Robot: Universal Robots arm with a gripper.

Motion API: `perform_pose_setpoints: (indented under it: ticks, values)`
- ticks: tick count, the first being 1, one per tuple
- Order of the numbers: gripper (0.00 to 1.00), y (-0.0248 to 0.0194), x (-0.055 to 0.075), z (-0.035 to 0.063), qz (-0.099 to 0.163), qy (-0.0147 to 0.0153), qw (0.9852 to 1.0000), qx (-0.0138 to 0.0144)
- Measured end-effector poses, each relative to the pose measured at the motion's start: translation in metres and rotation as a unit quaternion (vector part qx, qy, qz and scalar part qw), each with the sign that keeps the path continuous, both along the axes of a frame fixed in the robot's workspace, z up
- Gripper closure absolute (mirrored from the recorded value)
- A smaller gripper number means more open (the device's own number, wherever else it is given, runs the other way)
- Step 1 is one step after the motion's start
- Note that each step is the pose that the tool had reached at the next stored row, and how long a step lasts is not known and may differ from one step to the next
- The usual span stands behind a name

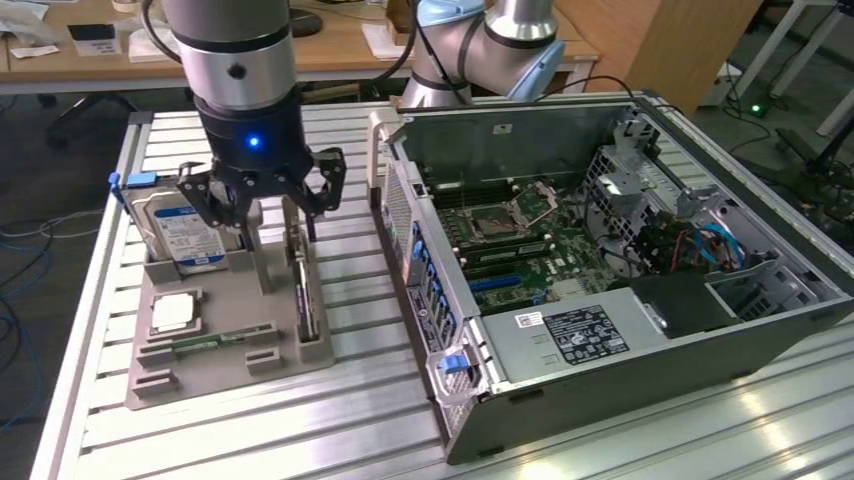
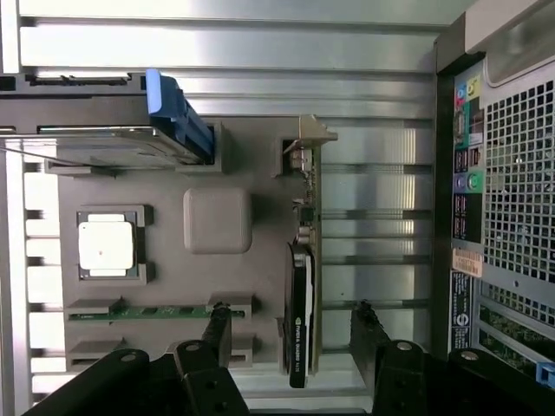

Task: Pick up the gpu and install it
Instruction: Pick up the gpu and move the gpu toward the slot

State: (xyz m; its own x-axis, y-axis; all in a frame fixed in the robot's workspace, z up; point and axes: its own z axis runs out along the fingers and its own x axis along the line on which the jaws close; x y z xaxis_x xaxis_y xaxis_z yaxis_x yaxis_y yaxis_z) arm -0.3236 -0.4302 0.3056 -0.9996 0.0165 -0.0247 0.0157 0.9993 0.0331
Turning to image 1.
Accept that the metal disk bay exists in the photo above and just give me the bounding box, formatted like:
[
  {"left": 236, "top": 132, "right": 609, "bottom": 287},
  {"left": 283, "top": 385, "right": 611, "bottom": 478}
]
[{"left": 705, "top": 249, "right": 843, "bottom": 322}]

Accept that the CPU socket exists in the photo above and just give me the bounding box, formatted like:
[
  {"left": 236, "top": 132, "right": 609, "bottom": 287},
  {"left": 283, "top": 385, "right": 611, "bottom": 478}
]
[{"left": 468, "top": 203, "right": 530, "bottom": 242}]

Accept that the black office chair base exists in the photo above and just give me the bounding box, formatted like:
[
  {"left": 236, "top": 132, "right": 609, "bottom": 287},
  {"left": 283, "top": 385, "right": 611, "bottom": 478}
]
[{"left": 37, "top": 92, "right": 139, "bottom": 150}]

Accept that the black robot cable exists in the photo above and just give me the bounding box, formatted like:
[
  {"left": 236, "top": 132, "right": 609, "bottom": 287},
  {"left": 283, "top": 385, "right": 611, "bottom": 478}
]
[{"left": 363, "top": 0, "right": 432, "bottom": 84}]

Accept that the hard disk with blue carrier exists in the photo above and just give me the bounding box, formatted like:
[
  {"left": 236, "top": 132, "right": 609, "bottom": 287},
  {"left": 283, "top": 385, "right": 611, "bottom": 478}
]
[{"left": 109, "top": 172, "right": 246, "bottom": 276}]

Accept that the blue wire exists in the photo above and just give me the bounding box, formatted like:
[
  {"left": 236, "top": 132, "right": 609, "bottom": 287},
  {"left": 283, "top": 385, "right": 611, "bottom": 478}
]
[{"left": 693, "top": 224, "right": 749, "bottom": 274}]

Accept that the silver CPU chip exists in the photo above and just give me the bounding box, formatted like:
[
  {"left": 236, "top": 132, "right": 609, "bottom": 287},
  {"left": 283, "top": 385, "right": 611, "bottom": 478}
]
[{"left": 151, "top": 294, "right": 200, "bottom": 335}]

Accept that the blue floor cable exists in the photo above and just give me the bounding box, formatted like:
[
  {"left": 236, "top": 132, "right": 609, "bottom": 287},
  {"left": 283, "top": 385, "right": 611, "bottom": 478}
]
[{"left": 0, "top": 219, "right": 55, "bottom": 431}]

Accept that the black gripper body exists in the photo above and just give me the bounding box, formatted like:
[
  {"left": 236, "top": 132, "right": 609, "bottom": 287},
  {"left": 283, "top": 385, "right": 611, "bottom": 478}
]
[{"left": 192, "top": 89, "right": 315, "bottom": 202}]

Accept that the wooden desk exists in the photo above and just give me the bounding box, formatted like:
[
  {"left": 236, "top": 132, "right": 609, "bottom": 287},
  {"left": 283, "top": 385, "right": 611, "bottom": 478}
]
[{"left": 0, "top": 0, "right": 602, "bottom": 96}]

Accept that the black round lamp base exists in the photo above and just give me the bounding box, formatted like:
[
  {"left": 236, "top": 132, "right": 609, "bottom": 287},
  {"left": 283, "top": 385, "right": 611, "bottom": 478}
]
[{"left": 290, "top": 0, "right": 326, "bottom": 39}]

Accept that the white paper stack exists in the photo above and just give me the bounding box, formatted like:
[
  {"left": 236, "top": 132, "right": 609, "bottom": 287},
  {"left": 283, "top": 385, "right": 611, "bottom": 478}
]
[{"left": 362, "top": 22, "right": 416, "bottom": 62}]

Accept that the open dark PC case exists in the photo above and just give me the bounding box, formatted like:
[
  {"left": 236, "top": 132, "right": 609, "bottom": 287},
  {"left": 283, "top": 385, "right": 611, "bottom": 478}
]
[{"left": 368, "top": 89, "right": 854, "bottom": 466}]

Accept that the graphics card with black fan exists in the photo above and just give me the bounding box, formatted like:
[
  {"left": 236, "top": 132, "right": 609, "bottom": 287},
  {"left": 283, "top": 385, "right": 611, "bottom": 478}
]
[{"left": 279, "top": 197, "right": 323, "bottom": 347}]

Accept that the black and white box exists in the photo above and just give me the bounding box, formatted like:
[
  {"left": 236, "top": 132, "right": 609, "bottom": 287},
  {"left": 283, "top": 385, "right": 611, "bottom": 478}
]
[{"left": 65, "top": 23, "right": 123, "bottom": 57}]

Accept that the brown cardboard box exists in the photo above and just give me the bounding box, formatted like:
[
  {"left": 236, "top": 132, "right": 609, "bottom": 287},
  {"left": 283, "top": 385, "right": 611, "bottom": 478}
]
[{"left": 386, "top": 0, "right": 422, "bottom": 35}]

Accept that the green RAM stick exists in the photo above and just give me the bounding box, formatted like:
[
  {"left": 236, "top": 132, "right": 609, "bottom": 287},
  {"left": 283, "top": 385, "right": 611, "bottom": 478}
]
[{"left": 171, "top": 327, "right": 275, "bottom": 354}]

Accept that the metal socket cover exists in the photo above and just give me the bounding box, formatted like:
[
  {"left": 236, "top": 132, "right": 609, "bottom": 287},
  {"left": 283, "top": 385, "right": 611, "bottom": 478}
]
[{"left": 510, "top": 182, "right": 563, "bottom": 222}]

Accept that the grey parts rack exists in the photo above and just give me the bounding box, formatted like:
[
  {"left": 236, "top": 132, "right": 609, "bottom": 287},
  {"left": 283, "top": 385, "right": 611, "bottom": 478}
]
[{"left": 125, "top": 198, "right": 335, "bottom": 412}]

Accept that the white box with tape roll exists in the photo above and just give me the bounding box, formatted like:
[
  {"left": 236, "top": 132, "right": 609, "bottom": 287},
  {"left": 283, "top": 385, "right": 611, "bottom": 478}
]
[{"left": 127, "top": 29, "right": 182, "bottom": 64}]

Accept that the red wire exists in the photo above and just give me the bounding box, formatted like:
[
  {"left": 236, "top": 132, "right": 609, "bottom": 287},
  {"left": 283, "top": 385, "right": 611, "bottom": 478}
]
[{"left": 669, "top": 229, "right": 702, "bottom": 272}]

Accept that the installed RAM stick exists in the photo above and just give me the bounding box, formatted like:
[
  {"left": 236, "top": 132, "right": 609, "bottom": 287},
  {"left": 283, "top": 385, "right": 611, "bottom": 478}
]
[
  {"left": 463, "top": 245, "right": 556, "bottom": 267},
  {"left": 458, "top": 238, "right": 550, "bottom": 257}
]

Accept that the wooden cabinet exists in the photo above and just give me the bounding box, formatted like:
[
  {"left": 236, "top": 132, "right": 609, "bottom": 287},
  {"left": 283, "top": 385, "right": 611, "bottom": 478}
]
[{"left": 552, "top": 0, "right": 766, "bottom": 115}]

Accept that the white table frame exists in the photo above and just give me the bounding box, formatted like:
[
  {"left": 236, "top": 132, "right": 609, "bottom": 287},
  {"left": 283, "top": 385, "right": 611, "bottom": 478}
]
[{"left": 730, "top": 0, "right": 854, "bottom": 137}]

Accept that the blue expansion slot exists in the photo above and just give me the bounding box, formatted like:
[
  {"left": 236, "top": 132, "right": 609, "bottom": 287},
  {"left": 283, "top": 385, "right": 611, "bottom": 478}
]
[{"left": 468, "top": 273, "right": 523, "bottom": 294}]

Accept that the grey power supply unit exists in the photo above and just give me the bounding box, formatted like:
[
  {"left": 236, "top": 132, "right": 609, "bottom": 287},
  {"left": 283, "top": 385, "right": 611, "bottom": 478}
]
[{"left": 479, "top": 287, "right": 673, "bottom": 396}]

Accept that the green motherboard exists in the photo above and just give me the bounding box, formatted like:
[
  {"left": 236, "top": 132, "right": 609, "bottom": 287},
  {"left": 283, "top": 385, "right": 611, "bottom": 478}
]
[{"left": 426, "top": 177, "right": 646, "bottom": 317}]

